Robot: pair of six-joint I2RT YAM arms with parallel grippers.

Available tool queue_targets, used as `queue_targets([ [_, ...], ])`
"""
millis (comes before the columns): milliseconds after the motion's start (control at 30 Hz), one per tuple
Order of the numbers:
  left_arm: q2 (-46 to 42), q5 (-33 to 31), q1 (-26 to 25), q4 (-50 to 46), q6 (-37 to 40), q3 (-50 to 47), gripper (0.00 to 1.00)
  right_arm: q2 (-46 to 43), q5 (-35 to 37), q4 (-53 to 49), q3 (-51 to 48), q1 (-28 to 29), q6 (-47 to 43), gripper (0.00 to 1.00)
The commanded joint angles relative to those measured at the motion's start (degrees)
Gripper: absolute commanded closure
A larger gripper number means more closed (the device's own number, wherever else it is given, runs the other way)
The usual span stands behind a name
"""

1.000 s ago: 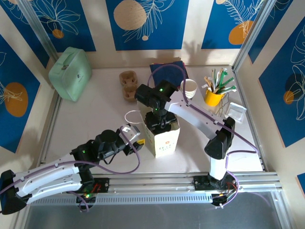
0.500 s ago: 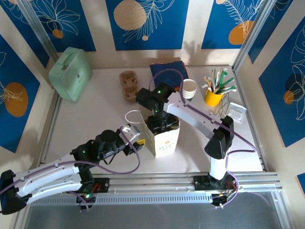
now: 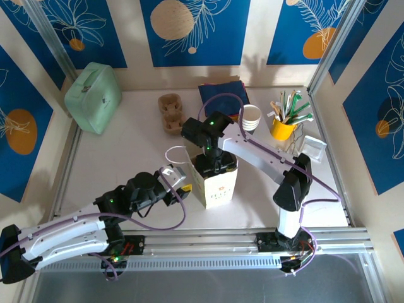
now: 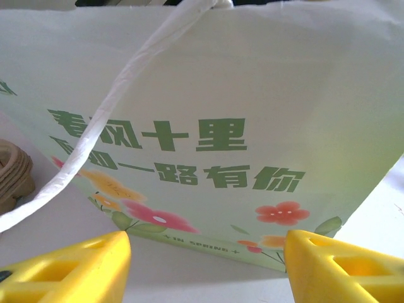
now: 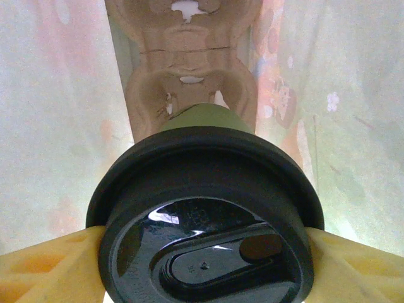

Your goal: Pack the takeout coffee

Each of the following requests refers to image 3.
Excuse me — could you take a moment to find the white paper takeout bag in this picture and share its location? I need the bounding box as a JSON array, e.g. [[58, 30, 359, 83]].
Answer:
[[165, 145, 239, 210]]

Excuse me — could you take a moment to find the pulp cup carrier stack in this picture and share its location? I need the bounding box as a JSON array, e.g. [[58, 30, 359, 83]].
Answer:
[[157, 93, 186, 137]]

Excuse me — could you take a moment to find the blue paper napkin stack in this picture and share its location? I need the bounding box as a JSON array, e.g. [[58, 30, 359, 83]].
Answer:
[[198, 80, 250, 117]]

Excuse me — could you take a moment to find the stack of white paper cups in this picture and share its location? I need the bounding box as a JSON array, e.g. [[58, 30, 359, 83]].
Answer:
[[241, 104, 262, 132]]

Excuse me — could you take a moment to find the wooden stirrer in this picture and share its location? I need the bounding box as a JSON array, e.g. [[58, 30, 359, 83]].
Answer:
[[270, 100, 285, 122]]

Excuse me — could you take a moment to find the yellow mug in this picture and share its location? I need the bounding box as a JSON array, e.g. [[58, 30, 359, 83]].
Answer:
[[270, 116, 299, 141]]

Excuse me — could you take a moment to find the white wrapped straw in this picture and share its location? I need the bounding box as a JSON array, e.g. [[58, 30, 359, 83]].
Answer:
[[279, 91, 288, 119]]

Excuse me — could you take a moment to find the green wrapped straw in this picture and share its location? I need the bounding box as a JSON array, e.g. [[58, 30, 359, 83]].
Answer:
[[288, 91, 301, 119], [285, 101, 311, 122], [288, 112, 314, 124]]

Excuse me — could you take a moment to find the mint green medicine bag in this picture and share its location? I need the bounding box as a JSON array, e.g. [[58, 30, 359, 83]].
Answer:
[[64, 61, 123, 136]]

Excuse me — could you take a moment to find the clear plastic box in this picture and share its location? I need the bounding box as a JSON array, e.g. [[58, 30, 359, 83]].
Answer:
[[296, 134, 328, 163]]

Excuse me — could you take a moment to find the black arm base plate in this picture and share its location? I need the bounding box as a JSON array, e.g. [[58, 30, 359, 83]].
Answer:
[[100, 235, 146, 256], [256, 232, 317, 253]]

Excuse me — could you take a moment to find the aluminium front rail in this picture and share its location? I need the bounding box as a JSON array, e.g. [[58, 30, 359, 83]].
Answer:
[[33, 226, 375, 256]]

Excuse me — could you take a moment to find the grey slotted cable duct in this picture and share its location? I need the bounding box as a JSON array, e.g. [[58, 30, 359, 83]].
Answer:
[[66, 254, 283, 271]]

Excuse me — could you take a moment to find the aluminium side rail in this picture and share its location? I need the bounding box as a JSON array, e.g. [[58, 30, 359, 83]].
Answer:
[[50, 126, 81, 218], [307, 90, 356, 227]]

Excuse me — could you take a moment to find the aluminium corner post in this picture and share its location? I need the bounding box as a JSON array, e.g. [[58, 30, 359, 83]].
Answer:
[[23, 0, 78, 78], [307, 0, 370, 95]]

